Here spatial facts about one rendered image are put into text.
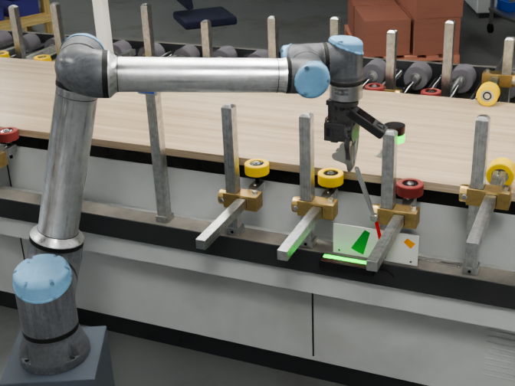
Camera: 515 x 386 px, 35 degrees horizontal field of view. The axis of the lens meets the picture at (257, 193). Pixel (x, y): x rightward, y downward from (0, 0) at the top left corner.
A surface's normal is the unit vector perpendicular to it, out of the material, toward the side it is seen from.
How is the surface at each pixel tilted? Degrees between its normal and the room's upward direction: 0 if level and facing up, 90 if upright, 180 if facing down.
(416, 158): 0
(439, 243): 90
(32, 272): 5
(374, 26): 90
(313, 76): 90
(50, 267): 5
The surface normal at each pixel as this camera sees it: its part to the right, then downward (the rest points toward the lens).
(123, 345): -0.04, -0.91
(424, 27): 0.08, 0.42
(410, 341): -0.40, 0.40
